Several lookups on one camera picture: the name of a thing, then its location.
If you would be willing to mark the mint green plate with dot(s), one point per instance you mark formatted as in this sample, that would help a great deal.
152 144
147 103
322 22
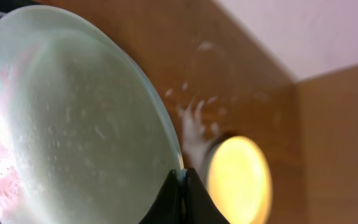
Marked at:
84 135

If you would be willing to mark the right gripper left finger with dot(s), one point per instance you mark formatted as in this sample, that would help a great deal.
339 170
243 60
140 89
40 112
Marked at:
166 208

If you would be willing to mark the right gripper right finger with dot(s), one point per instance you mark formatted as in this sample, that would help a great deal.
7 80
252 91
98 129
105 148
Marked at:
199 207

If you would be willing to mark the yellow plate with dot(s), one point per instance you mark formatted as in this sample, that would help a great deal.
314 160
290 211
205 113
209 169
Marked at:
239 182

